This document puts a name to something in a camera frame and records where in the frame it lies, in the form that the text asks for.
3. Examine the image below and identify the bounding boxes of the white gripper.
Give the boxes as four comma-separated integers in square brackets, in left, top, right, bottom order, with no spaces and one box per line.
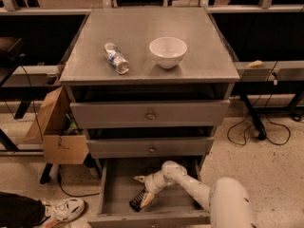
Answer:
[134,171,167,208]

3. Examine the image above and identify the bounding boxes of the white sneaker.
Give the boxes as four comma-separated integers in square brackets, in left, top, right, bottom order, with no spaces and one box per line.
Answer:
[38,198,86,228]

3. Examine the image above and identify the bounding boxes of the white ceramic bowl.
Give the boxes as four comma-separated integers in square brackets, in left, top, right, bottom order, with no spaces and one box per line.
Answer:
[149,37,187,68]

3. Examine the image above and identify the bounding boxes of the grey bottom drawer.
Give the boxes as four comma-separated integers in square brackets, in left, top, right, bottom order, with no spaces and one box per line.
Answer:
[88,157,210,228]

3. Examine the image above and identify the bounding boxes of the grey top drawer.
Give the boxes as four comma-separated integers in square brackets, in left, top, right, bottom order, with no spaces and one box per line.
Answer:
[70,100,230,129]

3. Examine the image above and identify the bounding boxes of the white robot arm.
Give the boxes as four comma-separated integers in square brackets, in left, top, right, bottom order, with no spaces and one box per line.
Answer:
[129,161,257,228]

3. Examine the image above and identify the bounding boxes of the clear plastic water bottle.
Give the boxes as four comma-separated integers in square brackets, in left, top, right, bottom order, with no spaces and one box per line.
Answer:
[104,43,129,75]

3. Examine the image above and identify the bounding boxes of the yellow foam scrap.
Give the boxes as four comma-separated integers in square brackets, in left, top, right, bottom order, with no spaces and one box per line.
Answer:
[247,60,262,68]

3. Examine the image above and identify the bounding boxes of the grey middle drawer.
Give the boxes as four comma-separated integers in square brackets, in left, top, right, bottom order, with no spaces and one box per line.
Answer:
[86,137,214,159]

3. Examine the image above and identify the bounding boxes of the black floor cable left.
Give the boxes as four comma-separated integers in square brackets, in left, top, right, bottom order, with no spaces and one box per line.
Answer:
[56,168,101,199]

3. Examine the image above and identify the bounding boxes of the dark trouser leg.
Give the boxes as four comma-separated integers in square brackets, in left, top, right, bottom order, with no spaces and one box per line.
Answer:
[0,192,45,228]

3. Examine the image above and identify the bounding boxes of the black table leg right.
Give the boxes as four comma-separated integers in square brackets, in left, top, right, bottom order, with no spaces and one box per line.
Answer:
[240,94,267,141]

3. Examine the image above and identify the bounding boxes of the grey drawer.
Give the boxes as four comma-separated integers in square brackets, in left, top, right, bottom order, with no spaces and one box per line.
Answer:
[88,157,210,228]
[86,137,214,159]
[70,100,230,129]

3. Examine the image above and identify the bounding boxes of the grey drawer cabinet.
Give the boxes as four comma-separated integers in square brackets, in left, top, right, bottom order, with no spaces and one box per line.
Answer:
[59,7,241,228]

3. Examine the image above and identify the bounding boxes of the brown cardboard box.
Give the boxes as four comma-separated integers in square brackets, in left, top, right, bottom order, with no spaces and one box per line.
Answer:
[24,86,88,164]

